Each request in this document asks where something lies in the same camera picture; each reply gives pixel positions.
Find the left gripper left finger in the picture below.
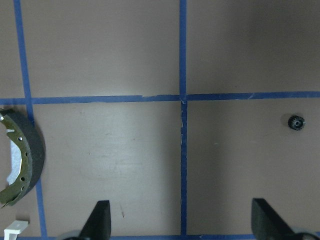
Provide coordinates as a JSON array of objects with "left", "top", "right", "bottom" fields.
[{"left": 78, "top": 200, "right": 111, "bottom": 240}]

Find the white curved plastic part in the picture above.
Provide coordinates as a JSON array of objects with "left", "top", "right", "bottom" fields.
[{"left": 3, "top": 220, "right": 29, "bottom": 240}]

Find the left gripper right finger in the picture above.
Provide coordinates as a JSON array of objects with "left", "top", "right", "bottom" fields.
[{"left": 251, "top": 198, "right": 298, "bottom": 240}]

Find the black bearing gear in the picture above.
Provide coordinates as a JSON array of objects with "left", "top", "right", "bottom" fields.
[{"left": 287, "top": 115, "right": 306, "bottom": 131}]

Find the green brake shoe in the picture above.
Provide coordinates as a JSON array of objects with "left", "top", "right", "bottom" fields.
[{"left": 0, "top": 109, "right": 45, "bottom": 207}]

